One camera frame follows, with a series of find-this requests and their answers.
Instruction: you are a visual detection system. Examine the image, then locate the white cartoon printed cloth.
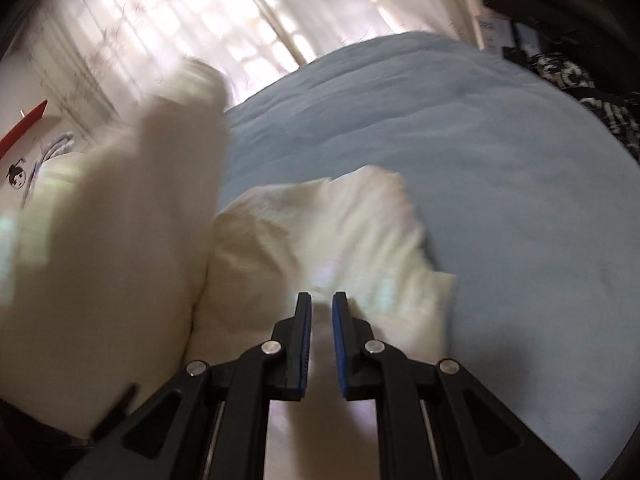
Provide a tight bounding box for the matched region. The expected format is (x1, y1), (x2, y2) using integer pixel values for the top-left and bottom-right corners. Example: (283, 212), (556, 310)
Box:
(0, 132), (96, 221)

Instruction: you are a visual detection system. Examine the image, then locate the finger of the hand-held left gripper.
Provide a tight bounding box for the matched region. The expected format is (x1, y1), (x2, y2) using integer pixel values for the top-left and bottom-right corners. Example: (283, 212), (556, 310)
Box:
(91, 384), (139, 442)

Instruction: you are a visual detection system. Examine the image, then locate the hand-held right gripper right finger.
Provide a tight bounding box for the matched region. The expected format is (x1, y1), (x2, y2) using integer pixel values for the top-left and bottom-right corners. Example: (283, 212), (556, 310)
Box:
(331, 291), (583, 480)

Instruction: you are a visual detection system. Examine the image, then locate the blue bed blanket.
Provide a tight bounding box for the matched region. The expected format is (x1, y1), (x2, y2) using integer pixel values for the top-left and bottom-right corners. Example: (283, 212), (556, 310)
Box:
(217, 31), (640, 480)

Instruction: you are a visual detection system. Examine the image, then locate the white labelled box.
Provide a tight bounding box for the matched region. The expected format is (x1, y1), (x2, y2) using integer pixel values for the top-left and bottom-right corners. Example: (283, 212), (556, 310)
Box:
(477, 15), (516, 52)

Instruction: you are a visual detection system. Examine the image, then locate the white puffer jacket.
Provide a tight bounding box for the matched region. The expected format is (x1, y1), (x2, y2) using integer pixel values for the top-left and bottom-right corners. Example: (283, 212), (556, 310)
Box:
(0, 57), (456, 480)

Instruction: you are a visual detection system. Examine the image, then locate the red triangular paper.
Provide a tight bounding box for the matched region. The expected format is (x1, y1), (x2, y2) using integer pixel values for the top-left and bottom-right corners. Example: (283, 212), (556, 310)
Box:
(0, 100), (48, 158)

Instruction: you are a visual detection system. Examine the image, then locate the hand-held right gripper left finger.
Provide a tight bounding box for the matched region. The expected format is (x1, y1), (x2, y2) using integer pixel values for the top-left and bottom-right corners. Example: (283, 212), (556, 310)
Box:
(62, 291), (313, 480)

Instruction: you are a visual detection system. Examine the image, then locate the black chair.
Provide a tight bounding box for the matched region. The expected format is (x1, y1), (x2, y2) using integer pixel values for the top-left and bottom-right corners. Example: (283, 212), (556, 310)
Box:
(482, 0), (640, 86)

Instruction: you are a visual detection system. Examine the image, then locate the white floral curtain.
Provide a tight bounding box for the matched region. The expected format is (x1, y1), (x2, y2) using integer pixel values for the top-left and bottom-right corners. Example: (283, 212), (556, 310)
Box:
(225, 0), (483, 66)
(0, 0), (306, 161)

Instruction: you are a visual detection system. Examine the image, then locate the black and white patterned cloth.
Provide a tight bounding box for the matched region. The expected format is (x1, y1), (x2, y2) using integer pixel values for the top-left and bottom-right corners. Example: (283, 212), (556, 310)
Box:
(530, 52), (640, 161)

